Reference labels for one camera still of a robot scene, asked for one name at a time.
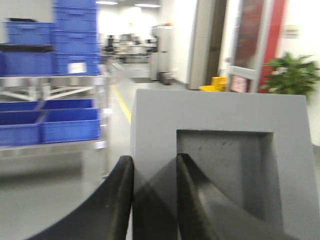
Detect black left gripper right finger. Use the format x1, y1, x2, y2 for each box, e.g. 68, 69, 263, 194
176, 153, 222, 240

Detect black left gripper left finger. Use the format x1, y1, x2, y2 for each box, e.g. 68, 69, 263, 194
31, 155, 134, 240

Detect gray square base block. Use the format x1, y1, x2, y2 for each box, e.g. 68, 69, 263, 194
130, 89, 320, 240

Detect blue bin on cart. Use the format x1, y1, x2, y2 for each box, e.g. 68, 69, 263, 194
0, 99, 101, 147

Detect yellow mop bucket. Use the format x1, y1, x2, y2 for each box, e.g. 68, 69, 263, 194
199, 76, 228, 92

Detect stacked blue crates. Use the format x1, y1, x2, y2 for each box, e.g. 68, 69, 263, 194
0, 0, 101, 77

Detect green potted plant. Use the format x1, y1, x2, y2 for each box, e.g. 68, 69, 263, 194
258, 52, 320, 100

